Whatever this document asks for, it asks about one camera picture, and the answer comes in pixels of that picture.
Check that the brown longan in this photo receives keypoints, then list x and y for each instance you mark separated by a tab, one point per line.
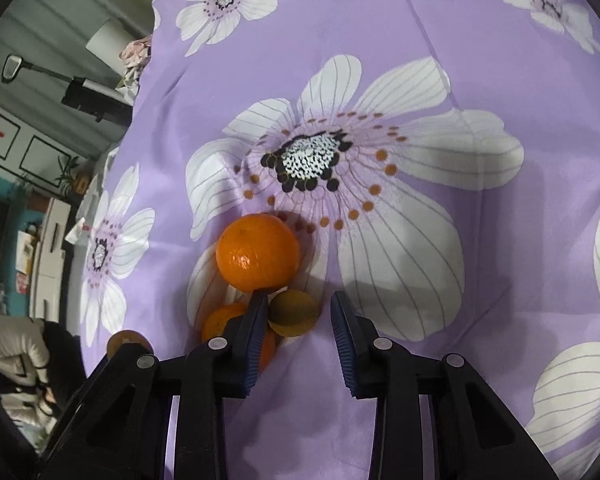
297	312
125	337

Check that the golf club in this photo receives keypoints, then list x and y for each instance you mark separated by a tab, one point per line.
14	67

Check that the orange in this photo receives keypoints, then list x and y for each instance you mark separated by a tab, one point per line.
220	322
258	252

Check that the potted plant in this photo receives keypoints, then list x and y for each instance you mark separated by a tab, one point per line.
67	172

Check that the black device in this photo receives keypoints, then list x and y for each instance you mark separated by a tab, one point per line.
95	97

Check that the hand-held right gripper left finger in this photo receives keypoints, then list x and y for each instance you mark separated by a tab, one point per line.
254	345

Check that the white cabinet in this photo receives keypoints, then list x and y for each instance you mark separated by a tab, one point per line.
50	250

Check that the white cylinder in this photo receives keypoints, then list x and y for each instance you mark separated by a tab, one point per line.
107	42

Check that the purple flowered cloth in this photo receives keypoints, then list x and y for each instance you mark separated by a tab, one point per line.
430	35

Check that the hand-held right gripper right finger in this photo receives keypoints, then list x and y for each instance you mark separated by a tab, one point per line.
341	345

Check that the floral cloth bundle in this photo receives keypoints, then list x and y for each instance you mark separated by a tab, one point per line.
137	55

